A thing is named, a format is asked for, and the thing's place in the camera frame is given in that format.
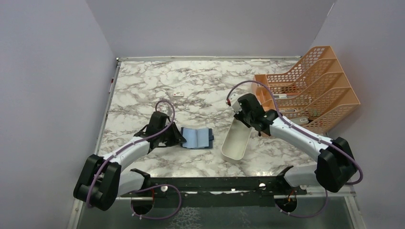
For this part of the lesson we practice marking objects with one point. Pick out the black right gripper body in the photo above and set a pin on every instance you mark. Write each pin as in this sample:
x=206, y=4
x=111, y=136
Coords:
x=245, y=118

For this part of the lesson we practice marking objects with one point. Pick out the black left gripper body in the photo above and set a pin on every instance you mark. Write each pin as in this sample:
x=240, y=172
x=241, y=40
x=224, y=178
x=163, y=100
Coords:
x=167, y=136

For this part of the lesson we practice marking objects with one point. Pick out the blue leather card holder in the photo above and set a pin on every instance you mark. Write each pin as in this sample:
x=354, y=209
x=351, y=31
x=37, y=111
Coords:
x=197, y=138

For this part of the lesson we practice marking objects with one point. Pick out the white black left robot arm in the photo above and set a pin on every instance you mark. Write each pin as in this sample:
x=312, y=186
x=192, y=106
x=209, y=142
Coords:
x=101, y=180

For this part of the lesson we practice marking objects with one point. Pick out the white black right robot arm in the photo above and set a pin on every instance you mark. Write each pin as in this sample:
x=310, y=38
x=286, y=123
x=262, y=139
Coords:
x=334, y=158

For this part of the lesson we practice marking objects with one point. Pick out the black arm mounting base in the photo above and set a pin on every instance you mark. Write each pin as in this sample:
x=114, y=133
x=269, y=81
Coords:
x=212, y=192

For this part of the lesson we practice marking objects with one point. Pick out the small white red card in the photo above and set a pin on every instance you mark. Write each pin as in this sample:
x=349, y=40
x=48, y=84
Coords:
x=178, y=94

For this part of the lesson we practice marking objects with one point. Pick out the white oblong plastic tray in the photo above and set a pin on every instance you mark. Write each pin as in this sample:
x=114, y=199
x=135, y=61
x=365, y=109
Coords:
x=235, y=143

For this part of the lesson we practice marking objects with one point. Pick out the grey red box in organizer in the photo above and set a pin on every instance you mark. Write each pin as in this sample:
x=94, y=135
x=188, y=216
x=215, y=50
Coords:
x=301, y=121

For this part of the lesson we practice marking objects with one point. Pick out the orange mesh file organizer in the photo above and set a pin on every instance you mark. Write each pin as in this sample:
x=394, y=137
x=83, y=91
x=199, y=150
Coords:
x=315, y=89

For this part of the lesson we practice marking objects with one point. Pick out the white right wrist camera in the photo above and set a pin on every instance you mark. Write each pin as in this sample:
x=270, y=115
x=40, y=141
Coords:
x=233, y=102

